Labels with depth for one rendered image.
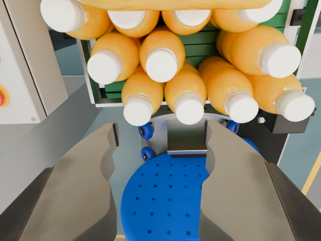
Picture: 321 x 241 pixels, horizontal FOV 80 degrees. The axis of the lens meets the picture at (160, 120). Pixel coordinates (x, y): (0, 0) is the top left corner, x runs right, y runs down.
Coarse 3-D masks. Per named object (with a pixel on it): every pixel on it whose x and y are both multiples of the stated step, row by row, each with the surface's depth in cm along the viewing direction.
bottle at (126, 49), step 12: (108, 36) 27; (120, 36) 28; (96, 48) 26; (108, 48) 26; (120, 48) 26; (132, 48) 28; (120, 60) 26; (132, 60) 28; (120, 72) 26; (132, 72) 30
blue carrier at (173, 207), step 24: (144, 168) 44; (168, 168) 43; (192, 168) 43; (144, 192) 38; (168, 192) 38; (192, 192) 37; (144, 216) 33; (168, 216) 33; (192, 216) 33; (144, 240) 30; (168, 240) 30; (192, 240) 30
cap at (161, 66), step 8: (152, 56) 23; (160, 56) 23; (168, 56) 23; (152, 64) 24; (160, 64) 24; (168, 64) 24; (176, 64) 24; (152, 72) 24; (160, 72) 24; (168, 72) 24; (160, 80) 25; (168, 80) 25
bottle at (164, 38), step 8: (152, 32) 30; (160, 32) 28; (168, 32) 28; (144, 40) 28; (152, 40) 26; (160, 40) 26; (168, 40) 26; (176, 40) 27; (144, 48) 27; (152, 48) 26; (160, 48) 25; (168, 48) 25; (176, 48) 26; (184, 48) 29; (144, 56) 27; (176, 56) 26; (184, 56) 28; (144, 64) 27; (176, 72) 28
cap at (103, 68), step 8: (96, 56) 23; (104, 56) 23; (112, 56) 24; (88, 64) 24; (96, 64) 24; (104, 64) 24; (112, 64) 24; (88, 72) 24; (96, 72) 24; (104, 72) 24; (112, 72) 24; (96, 80) 25; (104, 80) 25; (112, 80) 25
